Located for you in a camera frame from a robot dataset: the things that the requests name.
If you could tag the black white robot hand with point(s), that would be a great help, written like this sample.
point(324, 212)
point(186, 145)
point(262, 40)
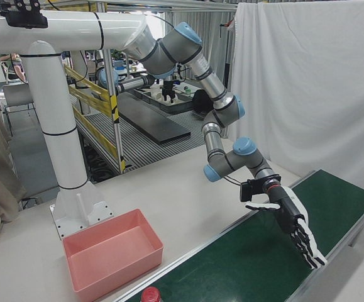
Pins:
point(291, 217)

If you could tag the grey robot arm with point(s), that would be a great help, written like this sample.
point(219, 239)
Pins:
point(185, 50)

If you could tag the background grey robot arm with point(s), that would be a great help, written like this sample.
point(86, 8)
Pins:
point(128, 83)

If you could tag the pink plastic basket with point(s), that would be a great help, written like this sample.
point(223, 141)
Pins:
point(112, 248)

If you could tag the white curtain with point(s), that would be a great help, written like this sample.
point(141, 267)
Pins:
point(310, 78)

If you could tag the black round chair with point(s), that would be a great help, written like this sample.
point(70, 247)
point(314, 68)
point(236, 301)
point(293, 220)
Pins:
point(202, 102)

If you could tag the clear water bottle red cap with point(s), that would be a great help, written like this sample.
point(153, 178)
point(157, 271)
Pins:
point(151, 295)

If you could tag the grey background work tray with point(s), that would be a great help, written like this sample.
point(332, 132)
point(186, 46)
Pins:
point(175, 105)

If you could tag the black flat platform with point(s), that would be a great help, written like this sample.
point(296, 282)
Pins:
point(156, 122)

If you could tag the background black gripper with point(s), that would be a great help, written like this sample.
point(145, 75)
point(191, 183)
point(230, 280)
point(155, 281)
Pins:
point(168, 92)

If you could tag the yellow safety barrier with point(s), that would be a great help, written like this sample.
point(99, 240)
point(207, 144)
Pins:
point(93, 94)

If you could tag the grey metal chair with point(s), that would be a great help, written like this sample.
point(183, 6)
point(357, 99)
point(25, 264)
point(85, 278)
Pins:
point(18, 97)

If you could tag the seated person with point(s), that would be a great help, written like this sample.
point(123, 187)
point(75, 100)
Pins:
point(13, 67)

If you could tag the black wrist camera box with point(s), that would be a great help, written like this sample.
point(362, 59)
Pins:
point(247, 191)

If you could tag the green conveyor belt aluminium frame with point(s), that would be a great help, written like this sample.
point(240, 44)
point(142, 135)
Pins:
point(247, 251)

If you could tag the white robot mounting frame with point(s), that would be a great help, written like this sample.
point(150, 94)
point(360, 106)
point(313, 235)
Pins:
point(59, 126)

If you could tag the black camera on frame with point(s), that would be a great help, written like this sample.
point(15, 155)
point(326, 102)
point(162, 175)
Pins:
point(24, 15)

